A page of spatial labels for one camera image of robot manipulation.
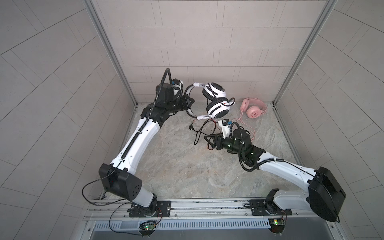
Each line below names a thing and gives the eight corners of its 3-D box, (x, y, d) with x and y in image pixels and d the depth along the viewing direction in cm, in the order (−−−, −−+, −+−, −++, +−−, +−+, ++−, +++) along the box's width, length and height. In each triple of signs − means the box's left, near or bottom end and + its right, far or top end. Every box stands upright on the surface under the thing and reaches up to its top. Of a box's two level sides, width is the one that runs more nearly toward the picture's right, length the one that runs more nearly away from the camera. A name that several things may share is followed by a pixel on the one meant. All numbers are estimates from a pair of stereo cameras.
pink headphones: (251, 122, 107) (254, 115, 101) (236, 109, 115) (238, 102, 109) (268, 111, 114) (272, 104, 108) (253, 99, 122) (256, 92, 116)
